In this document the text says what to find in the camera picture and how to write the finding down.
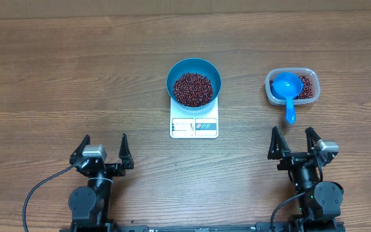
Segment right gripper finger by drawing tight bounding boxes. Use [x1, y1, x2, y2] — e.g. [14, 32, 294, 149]
[305, 127, 321, 152]
[267, 126, 290, 160]

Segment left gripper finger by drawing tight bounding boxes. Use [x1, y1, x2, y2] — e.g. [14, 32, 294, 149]
[119, 133, 134, 169]
[70, 135, 90, 164]

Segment blue plastic measuring scoop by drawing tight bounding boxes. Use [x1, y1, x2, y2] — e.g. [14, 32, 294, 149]
[271, 72, 303, 124]

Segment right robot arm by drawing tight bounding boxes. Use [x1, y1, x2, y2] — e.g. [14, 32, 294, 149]
[267, 126, 345, 231]

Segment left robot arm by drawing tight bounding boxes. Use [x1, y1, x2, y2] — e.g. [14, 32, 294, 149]
[68, 134, 134, 232]

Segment white digital kitchen scale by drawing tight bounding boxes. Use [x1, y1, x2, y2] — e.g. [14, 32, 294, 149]
[169, 98, 219, 139]

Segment red beans in bowl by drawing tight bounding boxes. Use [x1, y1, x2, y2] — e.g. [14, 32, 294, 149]
[173, 73, 214, 107]

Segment teal bowl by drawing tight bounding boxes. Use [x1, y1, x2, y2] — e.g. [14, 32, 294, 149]
[166, 57, 222, 104]

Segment clear plastic container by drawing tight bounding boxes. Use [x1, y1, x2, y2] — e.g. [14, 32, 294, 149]
[265, 68, 321, 106]

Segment left black cable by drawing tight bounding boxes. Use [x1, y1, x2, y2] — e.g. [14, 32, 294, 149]
[22, 164, 76, 232]

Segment black cable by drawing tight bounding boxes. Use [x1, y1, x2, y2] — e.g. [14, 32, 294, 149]
[22, 164, 76, 232]
[269, 191, 307, 232]

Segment right black cable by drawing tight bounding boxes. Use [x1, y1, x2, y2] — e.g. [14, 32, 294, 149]
[269, 191, 307, 232]

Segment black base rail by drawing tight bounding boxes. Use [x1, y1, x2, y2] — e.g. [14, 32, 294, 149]
[117, 222, 272, 232]

